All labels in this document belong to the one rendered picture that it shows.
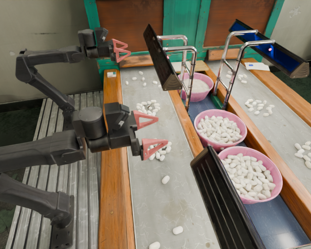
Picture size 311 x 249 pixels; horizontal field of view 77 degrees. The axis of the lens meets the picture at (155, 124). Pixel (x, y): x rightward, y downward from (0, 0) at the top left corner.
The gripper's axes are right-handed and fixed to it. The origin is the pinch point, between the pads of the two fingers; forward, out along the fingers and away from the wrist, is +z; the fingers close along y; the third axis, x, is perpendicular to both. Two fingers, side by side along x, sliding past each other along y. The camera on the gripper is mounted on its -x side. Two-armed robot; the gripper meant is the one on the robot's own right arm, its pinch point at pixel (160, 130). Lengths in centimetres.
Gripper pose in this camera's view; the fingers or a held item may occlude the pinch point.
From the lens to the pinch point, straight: 56.7
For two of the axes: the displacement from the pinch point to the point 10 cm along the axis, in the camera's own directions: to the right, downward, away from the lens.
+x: -0.1, 7.3, 6.8
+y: -2.6, -6.6, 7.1
